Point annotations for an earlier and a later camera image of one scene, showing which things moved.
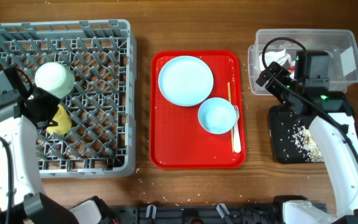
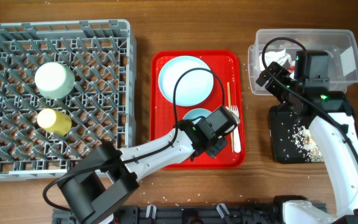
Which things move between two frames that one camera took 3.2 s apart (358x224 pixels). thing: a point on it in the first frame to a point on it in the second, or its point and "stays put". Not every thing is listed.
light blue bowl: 217,116 to 196,112
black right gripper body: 282,75 stays put
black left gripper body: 47,103 to 218,144
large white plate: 185,81 stays put
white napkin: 281,57 stays put
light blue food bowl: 55,78 stays put
